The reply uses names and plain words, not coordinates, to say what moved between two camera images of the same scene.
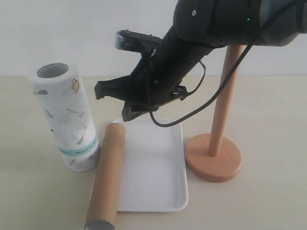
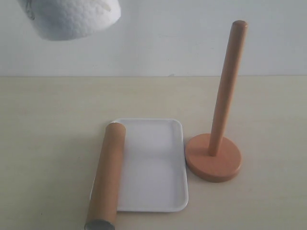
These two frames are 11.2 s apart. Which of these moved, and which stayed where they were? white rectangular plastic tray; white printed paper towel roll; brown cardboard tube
Moved: white printed paper towel roll
Stayed: brown cardboard tube; white rectangular plastic tray
